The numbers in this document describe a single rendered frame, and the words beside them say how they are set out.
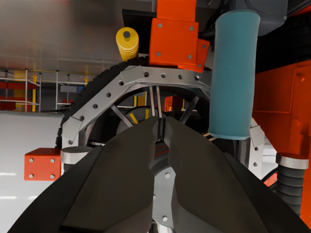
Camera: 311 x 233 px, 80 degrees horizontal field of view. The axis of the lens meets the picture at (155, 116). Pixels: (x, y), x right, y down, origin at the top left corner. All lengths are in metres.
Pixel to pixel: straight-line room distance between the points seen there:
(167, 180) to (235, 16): 0.34
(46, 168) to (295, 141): 0.71
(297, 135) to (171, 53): 0.45
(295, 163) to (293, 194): 0.05
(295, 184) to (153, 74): 0.36
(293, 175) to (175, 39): 0.38
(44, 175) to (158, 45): 0.43
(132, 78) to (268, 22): 0.47
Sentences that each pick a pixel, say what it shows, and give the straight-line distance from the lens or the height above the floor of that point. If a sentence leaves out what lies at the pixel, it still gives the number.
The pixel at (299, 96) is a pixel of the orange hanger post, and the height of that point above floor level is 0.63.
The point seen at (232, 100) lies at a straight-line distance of 0.41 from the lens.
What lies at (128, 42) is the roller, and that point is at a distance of 0.52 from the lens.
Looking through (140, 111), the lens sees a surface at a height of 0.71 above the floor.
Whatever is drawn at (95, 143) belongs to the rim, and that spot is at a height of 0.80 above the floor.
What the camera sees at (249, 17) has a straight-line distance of 0.45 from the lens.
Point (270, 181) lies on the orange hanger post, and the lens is 4.19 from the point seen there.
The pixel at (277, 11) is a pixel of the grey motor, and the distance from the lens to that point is 0.75.
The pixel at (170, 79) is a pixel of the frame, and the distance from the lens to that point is 0.50.
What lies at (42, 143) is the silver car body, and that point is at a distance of 1.03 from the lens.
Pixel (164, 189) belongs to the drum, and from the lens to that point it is 0.38.
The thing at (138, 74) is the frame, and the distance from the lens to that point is 0.49.
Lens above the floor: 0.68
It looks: 3 degrees up
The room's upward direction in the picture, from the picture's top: 177 degrees counter-clockwise
